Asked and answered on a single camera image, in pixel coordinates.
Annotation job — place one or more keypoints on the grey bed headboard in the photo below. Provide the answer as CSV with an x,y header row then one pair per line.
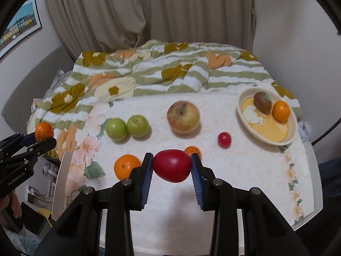
x,y
29,82

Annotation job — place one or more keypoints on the large red tomato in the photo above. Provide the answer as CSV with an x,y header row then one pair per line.
x,y
171,165

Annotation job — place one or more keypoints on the cream plate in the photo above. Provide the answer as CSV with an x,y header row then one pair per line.
x,y
269,129

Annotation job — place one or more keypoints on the brown kiwi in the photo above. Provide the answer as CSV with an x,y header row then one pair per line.
x,y
262,101

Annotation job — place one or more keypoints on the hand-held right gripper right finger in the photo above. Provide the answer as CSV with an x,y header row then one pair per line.
x,y
197,184

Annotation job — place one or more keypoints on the large yellow-red apple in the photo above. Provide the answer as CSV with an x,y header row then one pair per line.
x,y
183,117

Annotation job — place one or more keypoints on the green striped floral blanket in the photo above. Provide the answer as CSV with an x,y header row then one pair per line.
x,y
149,66

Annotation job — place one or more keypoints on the green apple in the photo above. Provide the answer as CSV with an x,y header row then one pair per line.
x,y
116,129
137,125

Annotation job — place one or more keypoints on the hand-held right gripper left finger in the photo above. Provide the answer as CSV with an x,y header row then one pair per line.
x,y
146,181

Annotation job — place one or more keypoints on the large orange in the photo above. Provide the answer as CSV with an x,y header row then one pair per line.
x,y
124,166

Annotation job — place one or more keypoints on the framed wall poster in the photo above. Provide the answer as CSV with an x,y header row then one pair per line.
x,y
18,24

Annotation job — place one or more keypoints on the white floral tablecloth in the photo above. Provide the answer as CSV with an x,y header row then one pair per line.
x,y
159,104

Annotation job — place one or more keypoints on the grey patterned cloth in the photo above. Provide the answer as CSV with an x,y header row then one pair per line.
x,y
57,78

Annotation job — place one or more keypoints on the beige curtain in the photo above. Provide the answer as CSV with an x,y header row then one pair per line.
x,y
149,8

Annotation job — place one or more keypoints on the small red tomato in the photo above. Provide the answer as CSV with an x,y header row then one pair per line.
x,y
224,140

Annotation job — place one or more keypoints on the person's left hand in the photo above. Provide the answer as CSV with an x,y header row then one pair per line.
x,y
15,205

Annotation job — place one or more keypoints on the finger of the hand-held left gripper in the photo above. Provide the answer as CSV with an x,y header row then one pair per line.
x,y
44,145
26,139

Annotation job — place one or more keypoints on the small mandarin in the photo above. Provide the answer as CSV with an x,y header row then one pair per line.
x,y
44,134
192,150

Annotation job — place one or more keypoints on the medium orange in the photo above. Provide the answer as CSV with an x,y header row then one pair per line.
x,y
281,110

